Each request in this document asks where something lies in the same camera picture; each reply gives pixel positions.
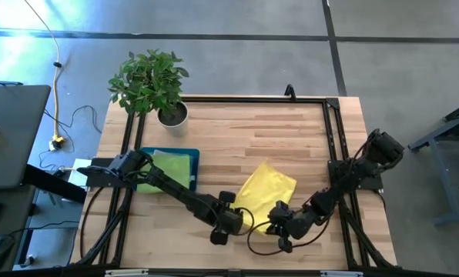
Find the green microfiber towel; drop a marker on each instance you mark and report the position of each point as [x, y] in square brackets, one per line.
[173, 169]

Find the black desk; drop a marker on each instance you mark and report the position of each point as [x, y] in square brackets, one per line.
[6, 223]

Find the black clamp hook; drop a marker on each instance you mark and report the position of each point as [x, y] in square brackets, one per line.
[290, 92]

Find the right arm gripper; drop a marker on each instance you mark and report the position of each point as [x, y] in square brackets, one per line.
[300, 225]

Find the teal plastic bin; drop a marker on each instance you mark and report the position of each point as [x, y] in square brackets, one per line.
[195, 154]

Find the grey laptop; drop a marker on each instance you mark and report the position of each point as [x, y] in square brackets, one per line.
[14, 134]

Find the yellow microfiber towel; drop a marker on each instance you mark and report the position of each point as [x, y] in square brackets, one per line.
[264, 188]

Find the white plant pot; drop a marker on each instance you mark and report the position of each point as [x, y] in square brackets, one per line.
[173, 129]

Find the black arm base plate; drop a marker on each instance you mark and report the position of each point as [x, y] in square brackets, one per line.
[96, 177]
[372, 182]

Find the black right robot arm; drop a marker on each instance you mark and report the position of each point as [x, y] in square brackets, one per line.
[352, 173]

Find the grey metal table frame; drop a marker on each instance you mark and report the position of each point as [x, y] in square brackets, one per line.
[443, 132]

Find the black aluminium frame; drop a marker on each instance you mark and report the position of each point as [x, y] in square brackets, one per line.
[252, 99]

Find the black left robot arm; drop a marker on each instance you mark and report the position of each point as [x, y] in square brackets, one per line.
[175, 188]

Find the green leafy plant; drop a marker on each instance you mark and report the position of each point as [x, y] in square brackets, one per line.
[148, 82]

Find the white frame bracket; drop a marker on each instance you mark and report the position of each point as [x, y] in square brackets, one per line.
[125, 272]
[341, 274]

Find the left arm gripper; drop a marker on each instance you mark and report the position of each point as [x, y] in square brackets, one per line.
[229, 221]

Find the white power socket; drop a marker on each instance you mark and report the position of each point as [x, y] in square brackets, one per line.
[54, 145]

